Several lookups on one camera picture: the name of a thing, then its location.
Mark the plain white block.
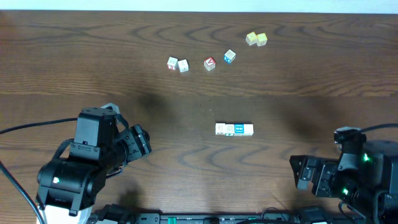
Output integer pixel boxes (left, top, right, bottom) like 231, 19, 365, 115
243, 124, 254, 136

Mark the green sided block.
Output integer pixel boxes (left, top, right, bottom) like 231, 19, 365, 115
224, 124, 235, 136

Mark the blue top block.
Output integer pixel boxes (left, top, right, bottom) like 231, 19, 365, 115
234, 124, 244, 136

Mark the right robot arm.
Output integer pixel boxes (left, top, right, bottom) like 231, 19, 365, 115
289, 124, 397, 223

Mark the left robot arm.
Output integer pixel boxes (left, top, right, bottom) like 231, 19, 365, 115
36, 103, 152, 223

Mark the red number block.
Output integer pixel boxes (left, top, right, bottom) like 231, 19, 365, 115
167, 57, 178, 70

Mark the white block beside red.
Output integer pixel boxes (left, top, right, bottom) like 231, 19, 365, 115
178, 59, 189, 72

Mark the red letter A block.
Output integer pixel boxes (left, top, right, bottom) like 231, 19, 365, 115
204, 57, 216, 71

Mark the blue sided letter block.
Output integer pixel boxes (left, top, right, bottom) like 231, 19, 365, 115
224, 49, 236, 64

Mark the pale yellow block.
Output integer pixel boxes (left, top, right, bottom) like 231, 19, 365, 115
246, 32, 257, 45

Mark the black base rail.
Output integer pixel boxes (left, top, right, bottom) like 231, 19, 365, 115
85, 212, 368, 224

